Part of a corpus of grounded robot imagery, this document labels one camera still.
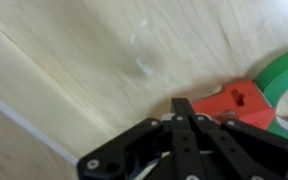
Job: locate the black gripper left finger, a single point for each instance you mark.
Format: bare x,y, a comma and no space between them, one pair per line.
184,140

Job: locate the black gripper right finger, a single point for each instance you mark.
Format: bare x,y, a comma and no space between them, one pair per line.
250,150

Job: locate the red tape dispenser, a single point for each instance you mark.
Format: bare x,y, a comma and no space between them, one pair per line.
250,103

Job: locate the wide green tape roll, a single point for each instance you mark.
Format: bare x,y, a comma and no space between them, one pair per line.
280,73

